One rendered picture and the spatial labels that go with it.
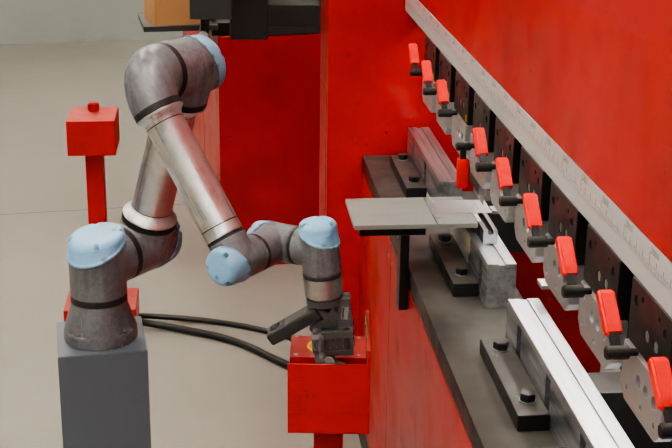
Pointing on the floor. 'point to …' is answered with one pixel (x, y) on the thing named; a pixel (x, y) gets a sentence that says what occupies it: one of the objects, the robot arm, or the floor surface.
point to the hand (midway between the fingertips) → (321, 389)
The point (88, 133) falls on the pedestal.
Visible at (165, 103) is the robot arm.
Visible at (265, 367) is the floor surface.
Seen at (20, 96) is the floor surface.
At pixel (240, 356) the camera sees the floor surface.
